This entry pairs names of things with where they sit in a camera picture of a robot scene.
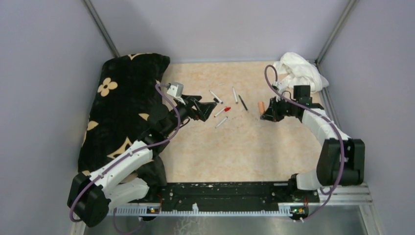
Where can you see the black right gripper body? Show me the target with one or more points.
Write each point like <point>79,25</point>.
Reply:
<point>282,109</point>

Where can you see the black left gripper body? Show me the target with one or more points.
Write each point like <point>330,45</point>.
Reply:
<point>195,105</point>

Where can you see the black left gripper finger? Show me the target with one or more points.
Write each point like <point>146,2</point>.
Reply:
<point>204,110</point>
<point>191,100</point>

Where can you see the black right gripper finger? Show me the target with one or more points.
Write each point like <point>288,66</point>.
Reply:
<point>268,115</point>
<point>272,103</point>

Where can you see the orange highlighter pen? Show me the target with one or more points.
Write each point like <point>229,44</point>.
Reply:
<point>261,107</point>

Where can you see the white purple-tip marker pen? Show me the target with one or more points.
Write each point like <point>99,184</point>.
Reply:
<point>216,97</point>

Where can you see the white red-cap marker pen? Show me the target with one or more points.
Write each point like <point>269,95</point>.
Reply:
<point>221,111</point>

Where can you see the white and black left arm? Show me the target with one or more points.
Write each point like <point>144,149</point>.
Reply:
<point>92,196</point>

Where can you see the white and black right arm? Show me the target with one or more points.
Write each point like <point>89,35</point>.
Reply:
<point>328,171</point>

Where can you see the white marker pen lower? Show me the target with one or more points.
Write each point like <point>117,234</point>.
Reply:
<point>221,122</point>

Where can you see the thin black pen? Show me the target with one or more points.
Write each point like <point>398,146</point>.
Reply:
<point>243,103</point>

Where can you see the white crumpled cloth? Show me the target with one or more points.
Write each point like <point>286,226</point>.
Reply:
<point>299,71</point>

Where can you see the black floral blanket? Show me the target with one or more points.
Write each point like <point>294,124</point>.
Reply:
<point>125,95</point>

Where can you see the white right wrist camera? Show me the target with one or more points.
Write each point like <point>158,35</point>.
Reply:
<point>280,86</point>

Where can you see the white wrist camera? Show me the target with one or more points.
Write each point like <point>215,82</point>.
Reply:
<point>175,90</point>
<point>280,86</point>

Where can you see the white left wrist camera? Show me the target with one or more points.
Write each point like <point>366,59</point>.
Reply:
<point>175,90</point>

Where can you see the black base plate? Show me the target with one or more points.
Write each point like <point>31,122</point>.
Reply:
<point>227,196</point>

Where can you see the slotted cable duct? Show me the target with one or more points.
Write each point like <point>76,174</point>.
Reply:
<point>152,210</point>

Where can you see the aluminium corner post right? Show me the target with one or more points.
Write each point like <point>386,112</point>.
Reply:
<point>351,5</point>

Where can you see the aluminium corner post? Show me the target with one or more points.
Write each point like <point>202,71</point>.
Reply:
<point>351,5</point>
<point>88,4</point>

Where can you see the aluminium corner post left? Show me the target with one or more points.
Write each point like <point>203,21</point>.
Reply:
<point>88,4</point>

